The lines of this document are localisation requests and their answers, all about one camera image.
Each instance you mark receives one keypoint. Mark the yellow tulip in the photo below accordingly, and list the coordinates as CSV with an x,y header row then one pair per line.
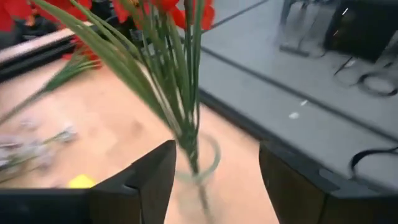
x,y
81,182

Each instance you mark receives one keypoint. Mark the red flower bunch green leaves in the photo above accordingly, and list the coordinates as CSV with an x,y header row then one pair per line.
x,y
174,77

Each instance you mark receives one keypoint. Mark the white patterned flower spray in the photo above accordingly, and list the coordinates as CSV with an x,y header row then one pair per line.
x,y
28,149

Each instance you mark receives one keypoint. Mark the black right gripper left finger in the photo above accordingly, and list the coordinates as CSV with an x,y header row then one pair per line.
x,y
118,205

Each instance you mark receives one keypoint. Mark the red flower spray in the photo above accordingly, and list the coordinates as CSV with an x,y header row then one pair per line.
x,y
84,53

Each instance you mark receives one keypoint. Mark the clear glass vase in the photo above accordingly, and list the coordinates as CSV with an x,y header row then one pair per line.
x,y
186,202

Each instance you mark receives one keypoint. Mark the grey metal stand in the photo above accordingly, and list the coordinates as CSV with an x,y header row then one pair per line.
x,y
293,49

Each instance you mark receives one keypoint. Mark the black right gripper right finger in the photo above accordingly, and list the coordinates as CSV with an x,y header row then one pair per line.
x,y
311,202

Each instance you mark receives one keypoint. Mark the black equipment box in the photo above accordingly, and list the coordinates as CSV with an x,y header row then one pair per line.
x,y
360,31

